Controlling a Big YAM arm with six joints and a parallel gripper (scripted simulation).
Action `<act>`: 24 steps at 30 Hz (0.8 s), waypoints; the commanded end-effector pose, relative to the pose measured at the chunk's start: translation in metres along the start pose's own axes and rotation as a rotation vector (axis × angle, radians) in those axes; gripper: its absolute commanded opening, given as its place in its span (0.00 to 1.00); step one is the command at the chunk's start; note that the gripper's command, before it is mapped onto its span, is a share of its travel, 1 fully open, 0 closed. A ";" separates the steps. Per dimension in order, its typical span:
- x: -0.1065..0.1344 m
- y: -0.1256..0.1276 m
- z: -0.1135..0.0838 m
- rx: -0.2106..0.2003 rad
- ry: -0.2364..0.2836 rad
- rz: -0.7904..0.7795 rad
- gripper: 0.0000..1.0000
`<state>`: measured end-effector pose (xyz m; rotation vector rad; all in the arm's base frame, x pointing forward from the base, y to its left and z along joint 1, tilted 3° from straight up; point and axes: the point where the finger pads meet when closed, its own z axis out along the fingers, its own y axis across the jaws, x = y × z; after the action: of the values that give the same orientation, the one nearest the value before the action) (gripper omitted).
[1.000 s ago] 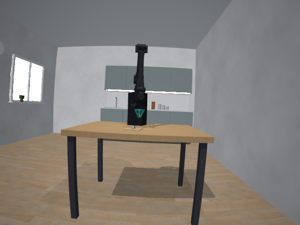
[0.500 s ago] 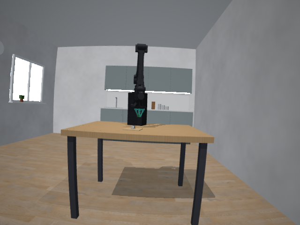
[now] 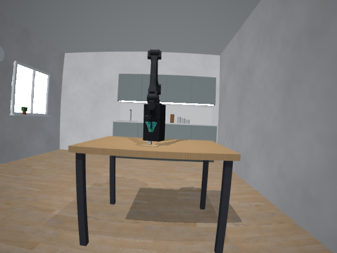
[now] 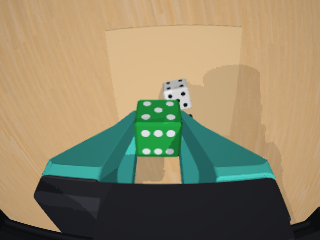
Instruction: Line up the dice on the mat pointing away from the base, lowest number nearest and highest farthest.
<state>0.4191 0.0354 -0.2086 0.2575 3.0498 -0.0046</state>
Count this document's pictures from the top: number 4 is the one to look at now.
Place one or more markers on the green die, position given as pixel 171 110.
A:
pixel 158 128

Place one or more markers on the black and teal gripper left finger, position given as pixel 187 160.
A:
pixel 100 156

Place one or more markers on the beige flat mat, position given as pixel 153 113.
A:
pixel 141 59

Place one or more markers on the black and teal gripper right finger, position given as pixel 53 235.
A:
pixel 216 158

